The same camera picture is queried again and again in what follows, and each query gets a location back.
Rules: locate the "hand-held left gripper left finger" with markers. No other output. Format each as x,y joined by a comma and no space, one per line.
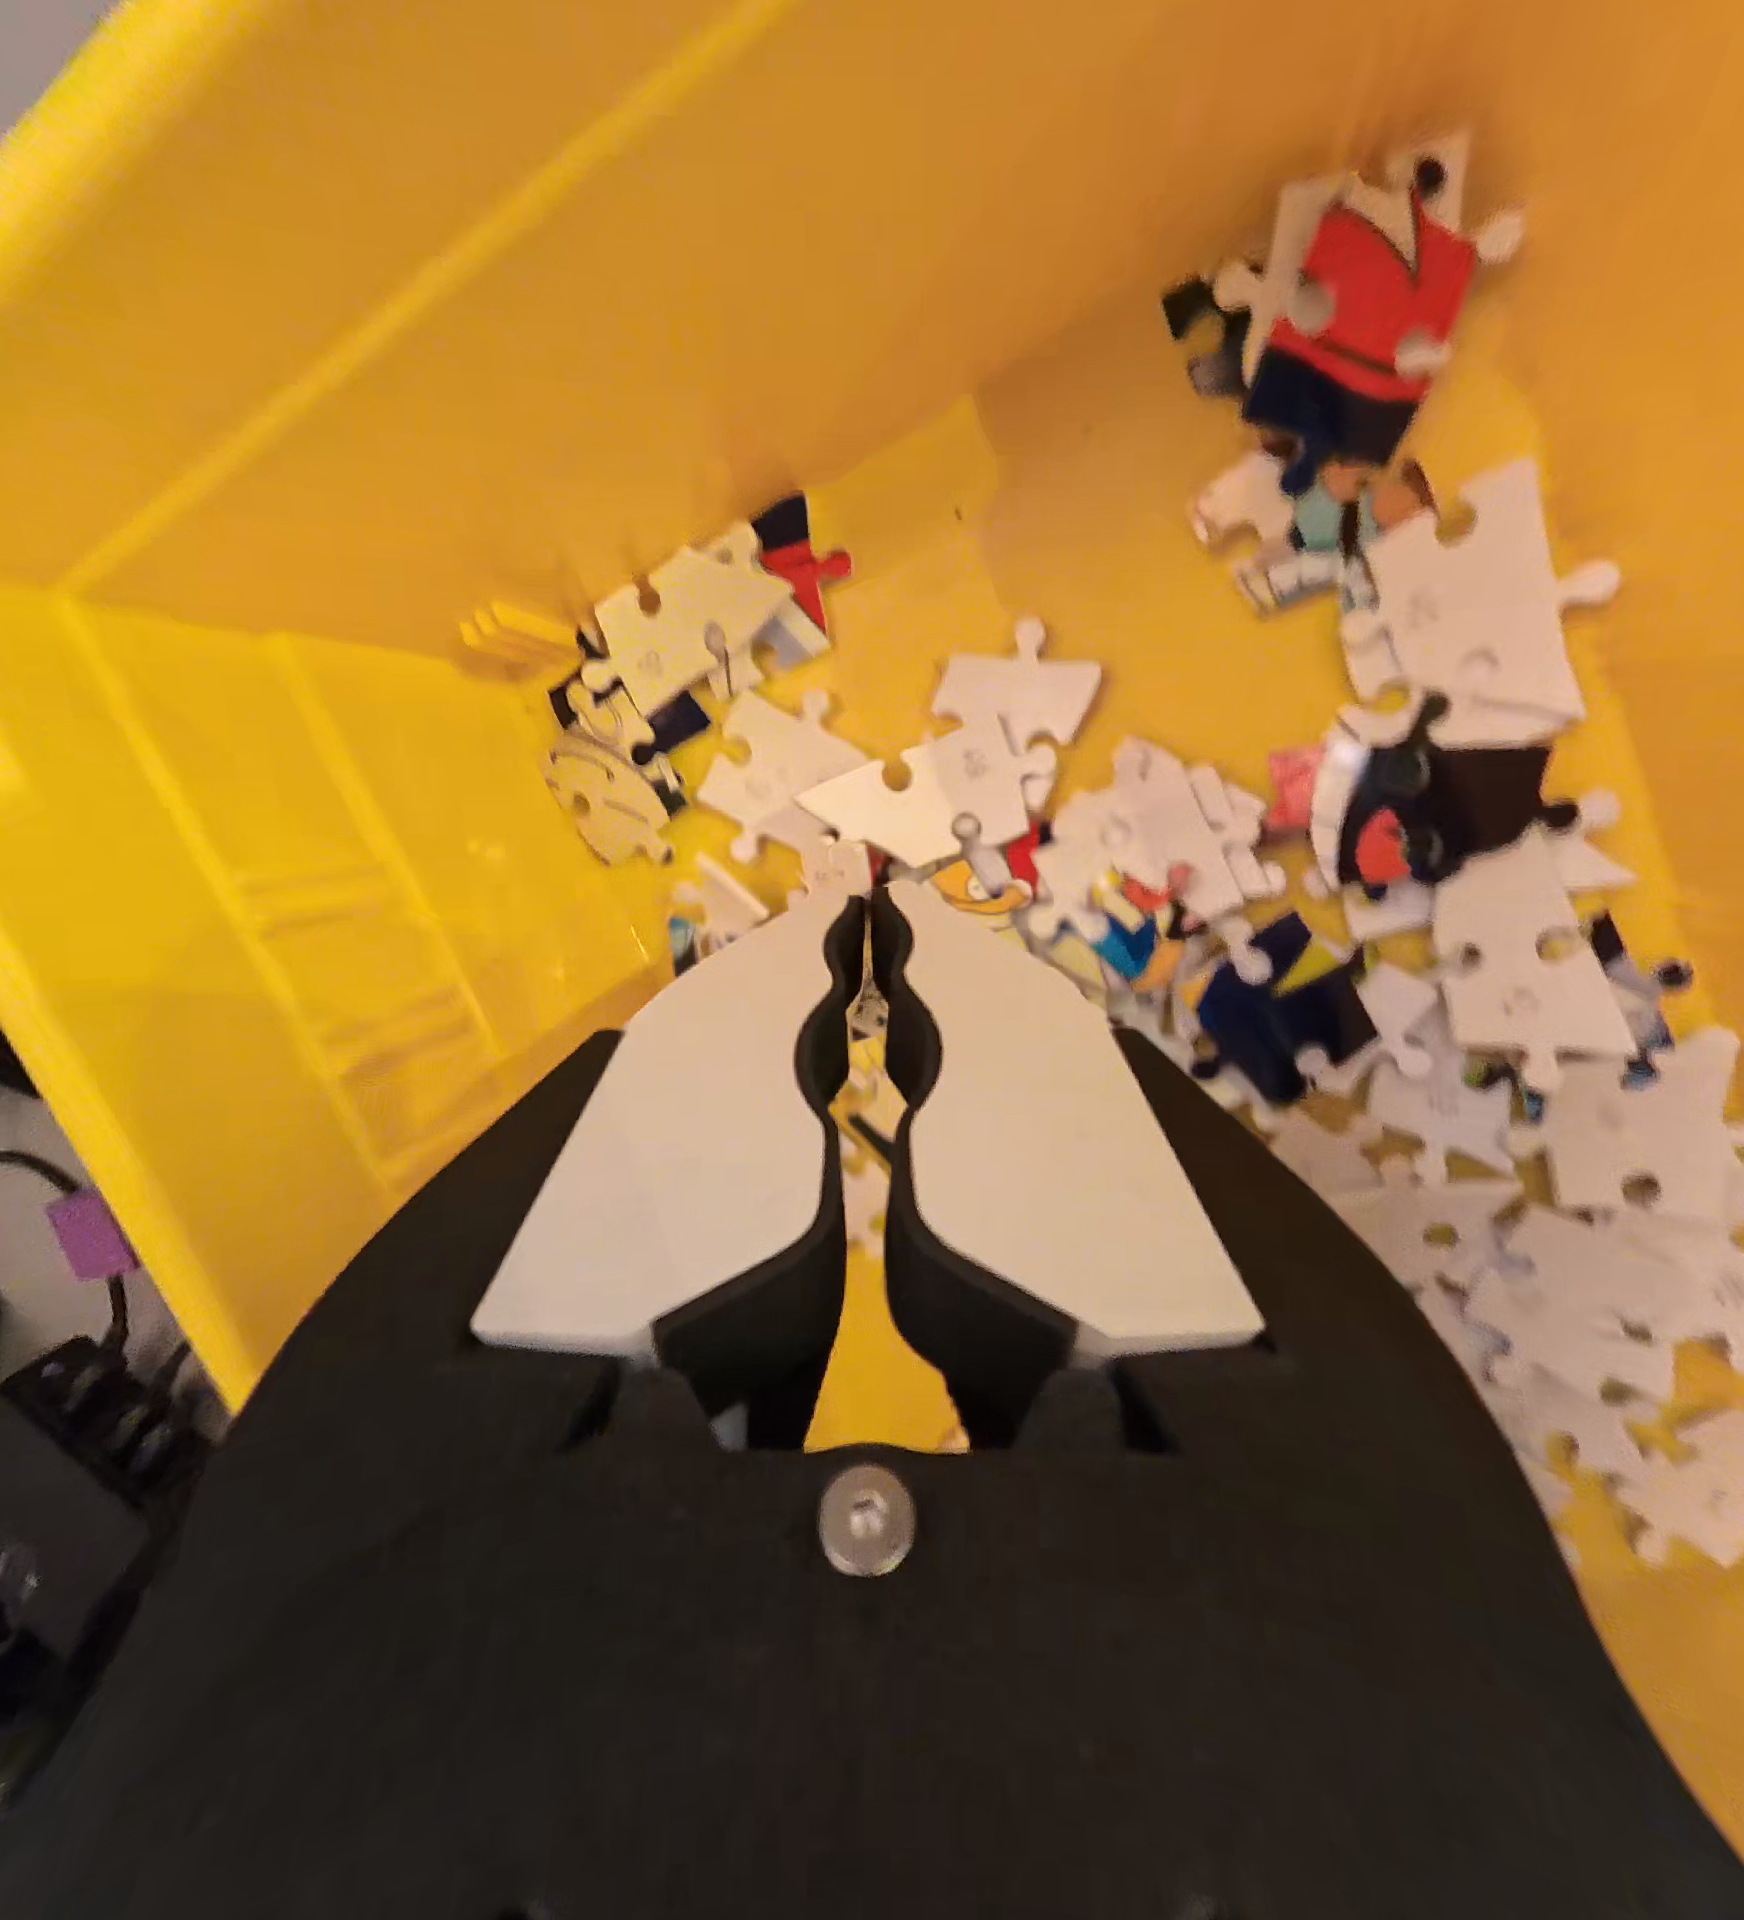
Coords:
695,1143

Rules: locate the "yellow plastic bin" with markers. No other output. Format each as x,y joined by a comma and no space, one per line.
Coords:
512,301

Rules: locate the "pile of puzzle pieces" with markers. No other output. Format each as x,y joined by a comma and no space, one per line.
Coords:
1489,629

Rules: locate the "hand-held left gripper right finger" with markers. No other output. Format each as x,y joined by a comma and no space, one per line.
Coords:
1068,1155

